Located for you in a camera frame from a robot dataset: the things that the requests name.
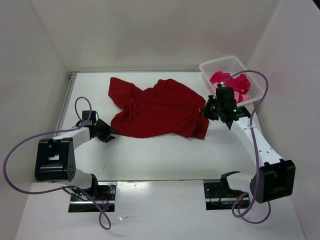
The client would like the dark red t-shirt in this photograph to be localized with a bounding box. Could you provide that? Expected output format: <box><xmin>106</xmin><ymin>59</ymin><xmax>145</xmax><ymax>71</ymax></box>
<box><xmin>108</xmin><ymin>77</ymin><xmax>209</xmax><ymax>140</ymax></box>

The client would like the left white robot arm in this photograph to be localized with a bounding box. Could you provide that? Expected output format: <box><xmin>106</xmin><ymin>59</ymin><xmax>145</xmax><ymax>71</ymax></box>
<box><xmin>34</xmin><ymin>110</ymin><xmax>117</xmax><ymax>195</ymax></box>

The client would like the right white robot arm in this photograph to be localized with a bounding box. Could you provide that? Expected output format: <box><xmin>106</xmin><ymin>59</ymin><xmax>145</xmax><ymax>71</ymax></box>
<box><xmin>201</xmin><ymin>84</ymin><xmax>296</xmax><ymax>204</ymax></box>

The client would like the light pink t-shirt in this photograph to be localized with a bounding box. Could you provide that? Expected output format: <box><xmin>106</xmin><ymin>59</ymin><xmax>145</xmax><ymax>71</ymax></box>
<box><xmin>212</xmin><ymin>82</ymin><xmax>250</xmax><ymax>104</ymax></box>

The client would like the magenta t-shirt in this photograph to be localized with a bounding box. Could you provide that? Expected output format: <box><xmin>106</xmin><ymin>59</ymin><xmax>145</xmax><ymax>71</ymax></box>
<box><xmin>209</xmin><ymin>71</ymin><xmax>251</xmax><ymax>96</ymax></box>

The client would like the white plastic basket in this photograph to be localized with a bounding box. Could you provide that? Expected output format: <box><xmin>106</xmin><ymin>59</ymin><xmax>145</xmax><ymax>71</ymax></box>
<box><xmin>199</xmin><ymin>56</ymin><xmax>264</xmax><ymax>106</ymax></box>

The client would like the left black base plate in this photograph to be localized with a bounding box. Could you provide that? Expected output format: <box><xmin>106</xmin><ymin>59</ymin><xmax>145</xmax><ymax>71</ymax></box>
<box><xmin>68</xmin><ymin>181</ymin><xmax>117</xmax><ymax>213</ymax></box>

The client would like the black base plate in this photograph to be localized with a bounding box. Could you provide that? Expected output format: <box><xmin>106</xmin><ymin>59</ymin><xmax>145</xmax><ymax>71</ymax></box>
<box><xmin>68</xmin><ymin>181</ymin><xmax>117</xmax><ymax>213</ymax></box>
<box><xmin>203</xmin><ymin>179</ymin><xmax>243</xmax><ymax>211</ymax></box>

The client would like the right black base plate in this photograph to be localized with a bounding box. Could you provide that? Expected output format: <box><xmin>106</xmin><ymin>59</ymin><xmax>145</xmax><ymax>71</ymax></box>
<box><xmin>203</xmin><ymin>179</ymin><xmax>243</xmax><ymax>211</ymax></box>

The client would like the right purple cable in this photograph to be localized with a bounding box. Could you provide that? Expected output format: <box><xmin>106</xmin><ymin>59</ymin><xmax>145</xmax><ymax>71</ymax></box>
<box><xmin>219</xmin><ymin>70</ymin><xmax>272</xmax><ymax>224</ymax></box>

